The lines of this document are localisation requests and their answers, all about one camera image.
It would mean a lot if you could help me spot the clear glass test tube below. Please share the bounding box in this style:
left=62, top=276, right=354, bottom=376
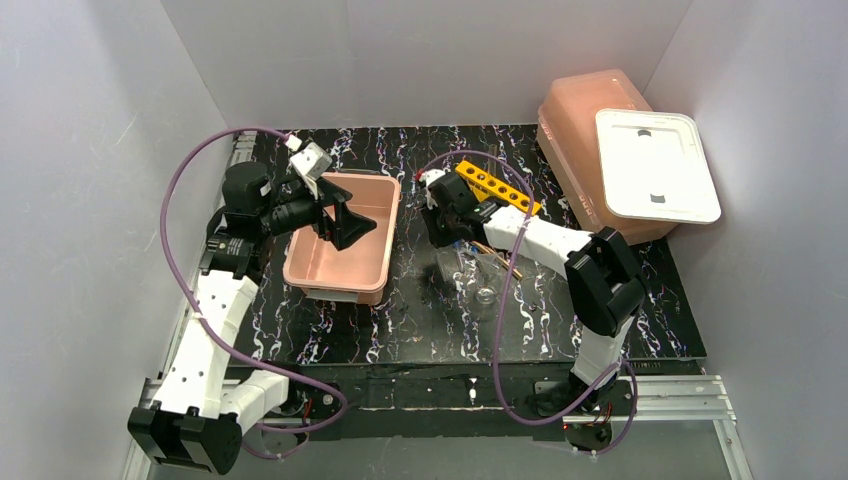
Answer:
left=486, top=145, right=498, bottom=174

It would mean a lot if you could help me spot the white plastic bottle red cap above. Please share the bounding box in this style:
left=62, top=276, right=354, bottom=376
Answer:
left=435, top=244, right=464, bottom=283

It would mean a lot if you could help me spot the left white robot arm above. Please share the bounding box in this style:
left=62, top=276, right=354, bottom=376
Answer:
left=127, top=162, right=377, bottom=475

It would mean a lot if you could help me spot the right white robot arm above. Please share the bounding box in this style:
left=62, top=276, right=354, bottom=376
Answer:
left=418, top=169, right=648, bottom=391

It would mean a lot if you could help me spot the yellow test tube rack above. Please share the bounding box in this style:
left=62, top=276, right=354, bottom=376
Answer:
left=454, top=159, right=541, bottom=215

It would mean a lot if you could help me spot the wooden test tube clamp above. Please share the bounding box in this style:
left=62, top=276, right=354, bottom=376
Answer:
left=471, top=241, right=523, bottom=280

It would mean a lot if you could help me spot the clear plastic funnel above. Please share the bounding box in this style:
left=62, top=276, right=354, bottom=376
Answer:
left=459, top=251, right=506, bottom=291

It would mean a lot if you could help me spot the open pink plastic bin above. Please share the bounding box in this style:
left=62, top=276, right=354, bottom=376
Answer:
left=282, top=172, right=401, bottom=305

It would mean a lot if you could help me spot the clear glass beaker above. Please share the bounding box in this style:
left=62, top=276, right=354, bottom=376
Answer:
left=468, top=279, right=498, bottom=307

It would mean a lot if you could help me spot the large pink storage box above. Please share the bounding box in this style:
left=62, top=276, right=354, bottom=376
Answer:
left=537, top=69, right=675, bottom=245

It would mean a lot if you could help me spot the white box lid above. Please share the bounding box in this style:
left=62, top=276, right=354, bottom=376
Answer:
left=595, top=108, right=722, bottom=225

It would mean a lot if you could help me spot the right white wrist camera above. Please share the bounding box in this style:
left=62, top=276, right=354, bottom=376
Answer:
left=416, top=169, right=446, bottom=192

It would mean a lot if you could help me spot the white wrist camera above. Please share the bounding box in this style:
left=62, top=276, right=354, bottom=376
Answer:
left=416, top=169, right=446, bottom=192
left=290, top=142, right=332, bottom=184

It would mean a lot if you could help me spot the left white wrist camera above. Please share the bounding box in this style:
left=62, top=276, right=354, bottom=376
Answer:
left=290, top=142, right=332, bottom=184

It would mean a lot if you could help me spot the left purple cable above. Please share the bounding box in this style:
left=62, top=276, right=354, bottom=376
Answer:
left=160, top=127, right=350, bottom=462

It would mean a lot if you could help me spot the purple cable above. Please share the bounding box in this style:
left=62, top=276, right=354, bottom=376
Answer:
left=418, top=149, right=639, bottom=458
left=160, top=127, right=350, bottom=462

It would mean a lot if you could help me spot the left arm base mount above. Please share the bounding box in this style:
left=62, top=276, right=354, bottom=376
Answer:
left=241, top=392, right=321, bottom=461

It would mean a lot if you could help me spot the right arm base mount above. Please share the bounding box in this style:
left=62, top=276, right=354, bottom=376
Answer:
left=528, top=378, right=637, bottom=455

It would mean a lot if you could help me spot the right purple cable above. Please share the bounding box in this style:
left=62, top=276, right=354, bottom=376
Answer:
left=418, top=149, right=639, bottom=458

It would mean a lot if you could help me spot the aluminium frame rail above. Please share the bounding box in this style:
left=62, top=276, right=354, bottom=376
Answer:
left=122, top=374, right=753, bottom=480

